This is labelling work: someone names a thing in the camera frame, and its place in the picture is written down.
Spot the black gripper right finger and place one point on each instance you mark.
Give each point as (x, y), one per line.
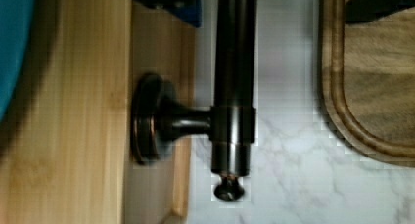
(375, 5)

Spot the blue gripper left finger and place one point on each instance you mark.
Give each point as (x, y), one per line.
(188, 11)

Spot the dark metal drawer handle bar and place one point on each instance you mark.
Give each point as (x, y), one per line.
(158, 119)

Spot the bamboo wooden drawer box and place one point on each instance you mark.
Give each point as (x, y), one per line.
(65, 155)

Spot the brown wooden tray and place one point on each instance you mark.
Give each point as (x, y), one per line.
(367, 75)

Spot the teal round plate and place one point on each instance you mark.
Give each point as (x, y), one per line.
(15, 23)

